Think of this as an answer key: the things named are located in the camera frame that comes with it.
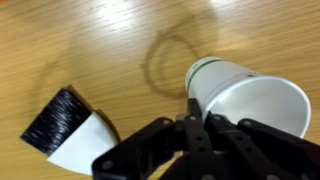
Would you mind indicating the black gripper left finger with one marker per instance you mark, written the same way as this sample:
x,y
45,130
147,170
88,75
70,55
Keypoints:
x,y
189,128

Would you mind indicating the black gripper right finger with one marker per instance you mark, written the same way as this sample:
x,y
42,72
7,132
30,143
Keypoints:
x,y
219,128

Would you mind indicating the white paper cup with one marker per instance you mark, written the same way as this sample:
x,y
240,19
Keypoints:
x,y
222,87

